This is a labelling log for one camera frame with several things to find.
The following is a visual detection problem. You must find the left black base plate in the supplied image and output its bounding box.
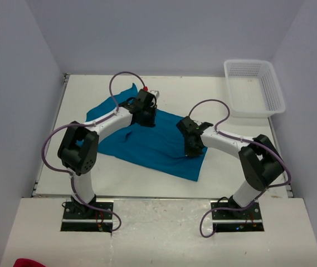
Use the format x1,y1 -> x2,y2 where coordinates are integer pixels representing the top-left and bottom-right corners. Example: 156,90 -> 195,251
60,200 -> 113,233

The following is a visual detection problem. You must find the white plastic basket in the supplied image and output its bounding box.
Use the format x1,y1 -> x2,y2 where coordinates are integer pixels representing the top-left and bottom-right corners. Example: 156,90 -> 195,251
224,60 -> 286,118

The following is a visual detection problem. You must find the red cloth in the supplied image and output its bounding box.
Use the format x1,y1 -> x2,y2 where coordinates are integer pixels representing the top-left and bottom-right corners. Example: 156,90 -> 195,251
13,258 -> 46,267

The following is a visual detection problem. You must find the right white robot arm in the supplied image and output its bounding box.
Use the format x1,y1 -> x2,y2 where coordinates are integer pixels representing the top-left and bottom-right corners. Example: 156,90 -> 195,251
176,116 -> 285,219

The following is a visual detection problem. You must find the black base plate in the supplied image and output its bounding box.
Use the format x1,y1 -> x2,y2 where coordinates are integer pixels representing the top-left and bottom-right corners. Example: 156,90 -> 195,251
212,202 -> 265,233
60,200 -> 113,233

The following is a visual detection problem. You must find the blue t shirt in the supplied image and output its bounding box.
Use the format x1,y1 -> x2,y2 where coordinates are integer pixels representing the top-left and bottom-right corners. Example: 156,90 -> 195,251
86,82 -> 208,182

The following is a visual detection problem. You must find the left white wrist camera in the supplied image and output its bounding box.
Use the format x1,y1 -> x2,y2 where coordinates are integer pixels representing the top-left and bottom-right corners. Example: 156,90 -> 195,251
143,86 -> 160,98

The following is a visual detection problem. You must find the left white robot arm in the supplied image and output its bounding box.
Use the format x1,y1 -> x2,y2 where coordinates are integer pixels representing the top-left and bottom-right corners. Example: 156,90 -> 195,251
57,89 -> 159,219

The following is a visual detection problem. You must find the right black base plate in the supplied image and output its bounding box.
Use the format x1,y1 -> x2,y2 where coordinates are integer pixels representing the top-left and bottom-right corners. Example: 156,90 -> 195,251
212,202 -> 265,233

